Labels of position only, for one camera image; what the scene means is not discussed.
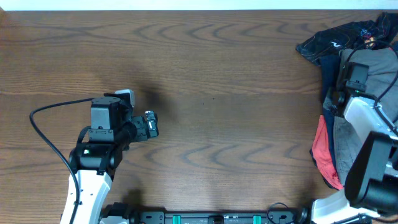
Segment grey shorts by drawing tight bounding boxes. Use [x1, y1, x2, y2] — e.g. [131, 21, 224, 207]
[333, 48, 397, 185]

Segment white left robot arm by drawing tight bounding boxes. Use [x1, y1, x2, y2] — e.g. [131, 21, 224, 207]
[60, 94, 159, 223]

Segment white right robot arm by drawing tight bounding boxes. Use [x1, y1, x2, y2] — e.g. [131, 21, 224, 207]
[310, 62, 397, 223]

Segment navy blue garment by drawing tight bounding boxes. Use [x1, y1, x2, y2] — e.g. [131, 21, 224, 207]
[318, 55, 340, 169]

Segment red garment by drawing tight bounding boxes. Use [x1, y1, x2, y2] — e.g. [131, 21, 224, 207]
[310, 115, 343, 190]

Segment black patterned shorts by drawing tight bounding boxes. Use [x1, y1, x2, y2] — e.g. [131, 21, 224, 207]
[296, 12, 397, 66]

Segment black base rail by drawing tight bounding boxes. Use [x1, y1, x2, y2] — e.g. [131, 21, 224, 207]
[98, 203, 310, 224]

